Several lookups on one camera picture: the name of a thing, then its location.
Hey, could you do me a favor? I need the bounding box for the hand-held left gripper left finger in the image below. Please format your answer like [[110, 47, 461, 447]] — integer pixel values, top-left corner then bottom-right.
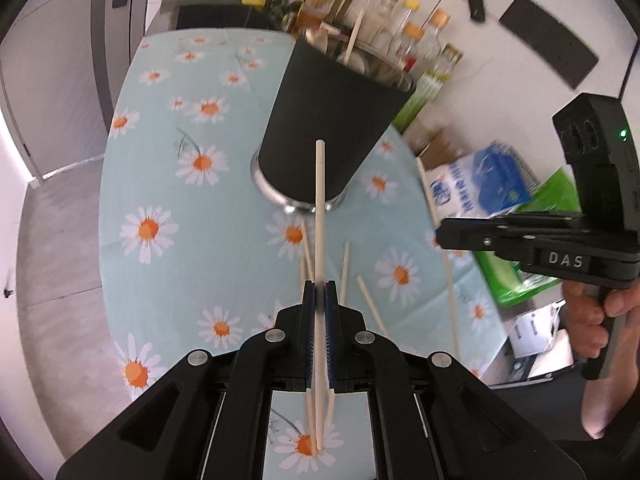
[[56, 281, 317, 480]]

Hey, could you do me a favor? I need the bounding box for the black utensil holder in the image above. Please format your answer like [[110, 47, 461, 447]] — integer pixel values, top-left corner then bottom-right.
[[250, 35, 417, 213]]

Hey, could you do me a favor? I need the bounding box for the dark soy sauce bottle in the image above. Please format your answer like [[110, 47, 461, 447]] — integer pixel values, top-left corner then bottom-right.
[[395, 22, 426, 73]]

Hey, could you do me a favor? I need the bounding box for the black kitchen sink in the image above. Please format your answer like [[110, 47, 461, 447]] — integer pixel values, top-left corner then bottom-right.
[[160, 0, 281, 36]]

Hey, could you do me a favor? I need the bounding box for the black wall socket panel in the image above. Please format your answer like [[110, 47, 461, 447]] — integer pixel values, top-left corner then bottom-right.
[[499, 0, 600, 88]]

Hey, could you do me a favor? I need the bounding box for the long pale wooden chopstick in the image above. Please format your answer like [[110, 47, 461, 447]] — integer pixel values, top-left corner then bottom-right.
[[314, 139, 327, 456]]

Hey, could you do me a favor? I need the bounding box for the white and blue salt bag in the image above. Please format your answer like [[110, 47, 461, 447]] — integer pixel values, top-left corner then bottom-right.
[[427, 141, 533, 221]]

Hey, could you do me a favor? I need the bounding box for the white lid spice jar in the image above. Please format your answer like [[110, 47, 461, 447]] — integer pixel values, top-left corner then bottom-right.
[[402, 112, 448, 151]]

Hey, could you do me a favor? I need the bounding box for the person's right hand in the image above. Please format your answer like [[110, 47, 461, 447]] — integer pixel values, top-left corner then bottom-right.
[[562, 279, 640, 361]]

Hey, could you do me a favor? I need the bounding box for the blue daisy print tablecloth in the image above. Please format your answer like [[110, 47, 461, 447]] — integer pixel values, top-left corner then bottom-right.
[[97, 27, 508, 478]]

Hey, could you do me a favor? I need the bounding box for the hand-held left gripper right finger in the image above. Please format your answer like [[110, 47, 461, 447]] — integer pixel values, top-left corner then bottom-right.
[[325, 281, 587, 480]]

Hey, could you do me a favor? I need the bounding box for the green sugar bag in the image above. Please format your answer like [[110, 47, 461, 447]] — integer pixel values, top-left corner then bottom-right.
[[472, 167, 583, 308]]

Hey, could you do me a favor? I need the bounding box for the person's right forearm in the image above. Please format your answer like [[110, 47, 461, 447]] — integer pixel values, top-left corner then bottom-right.
[[581, 374, 640, 441]]

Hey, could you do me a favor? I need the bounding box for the white cardboard box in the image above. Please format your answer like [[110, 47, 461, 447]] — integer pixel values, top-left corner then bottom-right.
[[505, 302, 575, 359]]

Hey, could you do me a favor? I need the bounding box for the bunch of wooden chopsticks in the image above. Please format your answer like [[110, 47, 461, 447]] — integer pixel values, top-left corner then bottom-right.
[[299, 9, 390, 456]]

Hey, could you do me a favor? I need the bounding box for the brown spice jar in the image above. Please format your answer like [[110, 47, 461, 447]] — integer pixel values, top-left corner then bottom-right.
[[415, 130, 468, 171]]

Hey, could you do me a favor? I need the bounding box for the brown cap clear bottle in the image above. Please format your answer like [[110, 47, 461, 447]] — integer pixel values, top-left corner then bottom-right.
[[350, 0, 378, 41]]

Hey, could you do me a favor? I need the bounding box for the grey door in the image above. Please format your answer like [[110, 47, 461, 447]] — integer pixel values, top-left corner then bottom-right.
[[0, 0, 153, 188]]

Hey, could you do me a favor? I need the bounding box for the dark cap clear bottle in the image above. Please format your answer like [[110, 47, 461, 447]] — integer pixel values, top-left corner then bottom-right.
[[372, 0, 403, 53]]

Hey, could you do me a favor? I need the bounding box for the orange cap clear bottle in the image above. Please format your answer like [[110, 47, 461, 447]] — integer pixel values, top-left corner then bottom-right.
[[422, 9, 451, 61]]

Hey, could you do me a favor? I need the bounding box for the green label oil bottle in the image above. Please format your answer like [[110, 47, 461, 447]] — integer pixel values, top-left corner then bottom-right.
[[392, 44, 463, 133]]

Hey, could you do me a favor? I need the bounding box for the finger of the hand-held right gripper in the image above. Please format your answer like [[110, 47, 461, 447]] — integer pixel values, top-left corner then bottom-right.
[[435, 212, 584, 235], [435, 232, 539, 267]]

